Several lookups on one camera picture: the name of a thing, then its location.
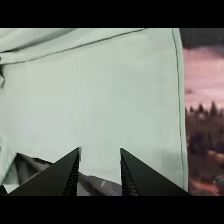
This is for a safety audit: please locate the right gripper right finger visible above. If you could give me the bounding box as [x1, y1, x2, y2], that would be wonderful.
[119, 147, 191, 197]

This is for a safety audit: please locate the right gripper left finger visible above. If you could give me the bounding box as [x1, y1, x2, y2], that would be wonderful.
[0, 146, 82, 197]

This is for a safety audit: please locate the pale green T-shirt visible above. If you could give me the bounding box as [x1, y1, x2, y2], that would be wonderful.
[0, 27, 190, 195]

